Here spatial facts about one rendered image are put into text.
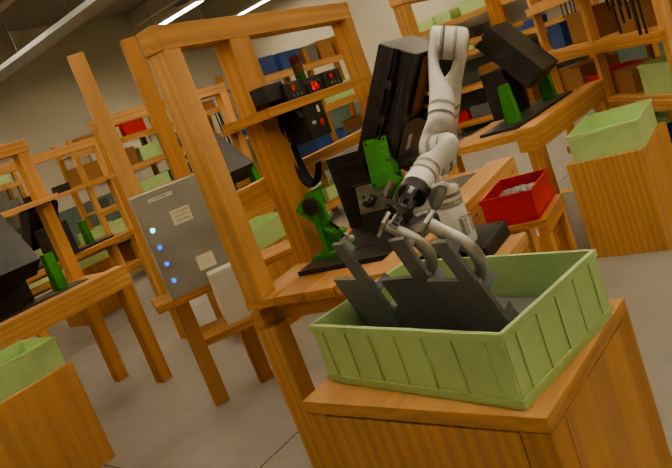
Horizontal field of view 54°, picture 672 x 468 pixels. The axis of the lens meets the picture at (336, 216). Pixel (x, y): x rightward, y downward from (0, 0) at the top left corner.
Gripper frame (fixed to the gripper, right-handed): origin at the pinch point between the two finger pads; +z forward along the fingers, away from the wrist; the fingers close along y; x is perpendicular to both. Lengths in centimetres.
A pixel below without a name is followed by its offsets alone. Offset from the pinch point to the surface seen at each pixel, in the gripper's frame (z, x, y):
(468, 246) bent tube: 6.8, 17.2, 12.3
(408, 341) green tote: 20.1, 14.2, -10.5
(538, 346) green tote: 16.1, 38.4, 3.6
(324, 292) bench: -24, -19, -77
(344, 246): 3.9, -9.5, -10.3
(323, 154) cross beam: -114, -60, -108
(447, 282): 9.0, 16.5, 0.9
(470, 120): -837, -52, -640
